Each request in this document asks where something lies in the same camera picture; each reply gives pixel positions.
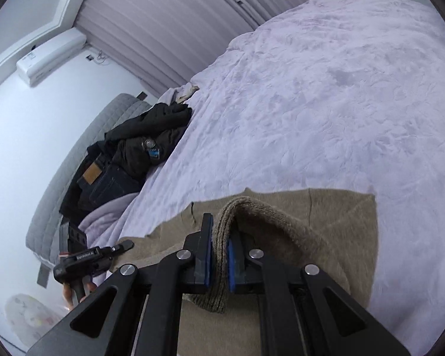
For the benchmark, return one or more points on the black jacket on bed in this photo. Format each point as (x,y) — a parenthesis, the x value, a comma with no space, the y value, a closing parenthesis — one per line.
(145,141)

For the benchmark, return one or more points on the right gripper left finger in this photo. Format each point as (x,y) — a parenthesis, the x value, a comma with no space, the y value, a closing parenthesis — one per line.
(136,311)

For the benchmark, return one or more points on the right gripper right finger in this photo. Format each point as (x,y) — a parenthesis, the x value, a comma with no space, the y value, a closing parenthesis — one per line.
(303,311)

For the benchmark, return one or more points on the grey vertical curtains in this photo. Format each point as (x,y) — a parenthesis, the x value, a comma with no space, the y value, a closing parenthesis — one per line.
(166,42)

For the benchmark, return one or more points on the floral patterned pillow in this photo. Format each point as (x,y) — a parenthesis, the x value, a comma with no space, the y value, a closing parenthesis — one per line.
(29,319)

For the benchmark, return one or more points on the tan knit sweater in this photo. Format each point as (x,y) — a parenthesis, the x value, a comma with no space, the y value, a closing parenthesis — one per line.
(335,229)

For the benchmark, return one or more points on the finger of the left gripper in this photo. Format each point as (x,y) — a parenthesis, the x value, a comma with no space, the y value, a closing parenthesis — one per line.
(122,247)

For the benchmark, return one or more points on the small beige cloth item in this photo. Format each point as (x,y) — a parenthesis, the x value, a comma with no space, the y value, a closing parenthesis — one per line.
(185,93)

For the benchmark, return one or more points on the grey quilted headboard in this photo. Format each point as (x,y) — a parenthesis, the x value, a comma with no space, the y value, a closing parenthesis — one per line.
(42,237)

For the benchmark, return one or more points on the dark blue jeans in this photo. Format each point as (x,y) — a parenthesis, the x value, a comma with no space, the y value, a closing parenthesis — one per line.
(96,182)

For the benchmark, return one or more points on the lavender plush bed blanket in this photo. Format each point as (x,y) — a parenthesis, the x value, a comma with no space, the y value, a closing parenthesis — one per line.
(343,94)

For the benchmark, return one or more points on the white air conditioner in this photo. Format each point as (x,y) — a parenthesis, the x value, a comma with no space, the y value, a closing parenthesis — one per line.
(39,62)

